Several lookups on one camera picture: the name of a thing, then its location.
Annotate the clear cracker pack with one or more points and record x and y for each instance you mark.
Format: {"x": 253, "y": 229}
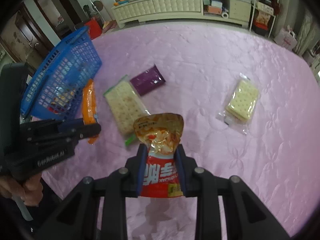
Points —
{"x": 239, "y": 105}

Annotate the pink white shopping bag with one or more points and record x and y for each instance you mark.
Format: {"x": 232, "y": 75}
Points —
{"x": 286, "y": 38}

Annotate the orange snack packet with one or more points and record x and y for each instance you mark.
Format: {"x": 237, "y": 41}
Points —
{"x": 89, "y": 111}

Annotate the blue plastic basket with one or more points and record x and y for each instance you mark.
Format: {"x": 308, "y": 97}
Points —
{"x": 55, "y": 91}

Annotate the pink quilted table cover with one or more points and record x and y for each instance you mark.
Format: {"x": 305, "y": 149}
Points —
{"x": 278, "y": 158}

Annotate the purple snack packet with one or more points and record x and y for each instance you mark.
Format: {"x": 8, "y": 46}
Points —
{"x": 147, "y": 81}

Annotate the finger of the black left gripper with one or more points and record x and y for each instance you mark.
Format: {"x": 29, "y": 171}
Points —
{"x": 40, "y": 146}
{"x": 51, "y": 128}

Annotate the broom and dustpan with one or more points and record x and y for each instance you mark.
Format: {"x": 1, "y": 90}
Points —
{"x": 108, "y": 23}

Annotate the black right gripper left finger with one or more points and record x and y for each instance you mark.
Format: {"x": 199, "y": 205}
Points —
{"x": 96, "y": 208}

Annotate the wooden door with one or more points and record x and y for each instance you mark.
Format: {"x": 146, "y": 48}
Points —
{"x": 23, "y": 39}

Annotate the green-edged cracker pack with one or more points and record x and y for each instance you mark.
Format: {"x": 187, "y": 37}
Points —
{"x": 126, "y": 106}

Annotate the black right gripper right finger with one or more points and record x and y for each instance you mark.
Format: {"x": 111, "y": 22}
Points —
{"x": 246, "y": 215}

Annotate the person left hand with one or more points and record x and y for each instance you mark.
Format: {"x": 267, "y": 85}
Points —
{"x": 30, "y": 192}

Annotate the red green snack bag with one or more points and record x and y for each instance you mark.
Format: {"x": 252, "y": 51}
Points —
{"x": 161, "y": 134}

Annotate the white metal shelf rack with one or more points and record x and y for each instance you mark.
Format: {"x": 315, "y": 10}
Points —
{"x": 263, "y": 16}

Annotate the cream tv cabinet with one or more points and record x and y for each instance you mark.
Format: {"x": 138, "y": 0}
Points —
{"x": 229, "y": 11}

